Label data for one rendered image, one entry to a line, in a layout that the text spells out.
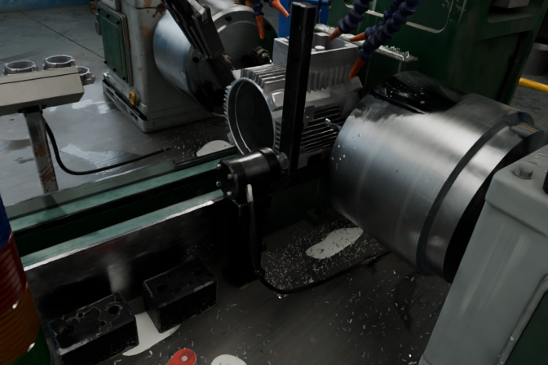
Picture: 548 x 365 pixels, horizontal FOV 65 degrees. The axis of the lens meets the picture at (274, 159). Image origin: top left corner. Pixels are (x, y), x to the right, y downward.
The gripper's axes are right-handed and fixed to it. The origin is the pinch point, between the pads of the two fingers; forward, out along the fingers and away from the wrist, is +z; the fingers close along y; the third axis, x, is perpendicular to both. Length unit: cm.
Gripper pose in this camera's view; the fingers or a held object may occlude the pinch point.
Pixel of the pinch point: (218, 68)
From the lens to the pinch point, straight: 77.9
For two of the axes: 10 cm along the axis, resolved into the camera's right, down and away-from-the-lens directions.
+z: 3.3, 6.2, 7.1
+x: -7.3, 6.5, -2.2
